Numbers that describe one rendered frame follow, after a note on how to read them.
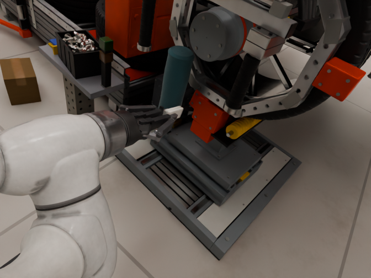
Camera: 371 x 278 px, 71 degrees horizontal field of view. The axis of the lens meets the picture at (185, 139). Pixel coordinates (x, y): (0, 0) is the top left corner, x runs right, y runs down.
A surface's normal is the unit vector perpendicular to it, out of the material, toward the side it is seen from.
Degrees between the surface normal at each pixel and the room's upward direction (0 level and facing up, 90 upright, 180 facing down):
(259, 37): 90
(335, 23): 90
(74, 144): 50
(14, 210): 0
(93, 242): 58
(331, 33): 90
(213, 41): 90
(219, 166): 0
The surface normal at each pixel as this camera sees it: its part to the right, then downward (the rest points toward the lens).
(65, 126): 0.51, -0.68
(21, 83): 0.50, 0.68
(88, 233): 0.81, -0.32
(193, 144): 0.21, -0.70
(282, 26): -0.67, 0.40
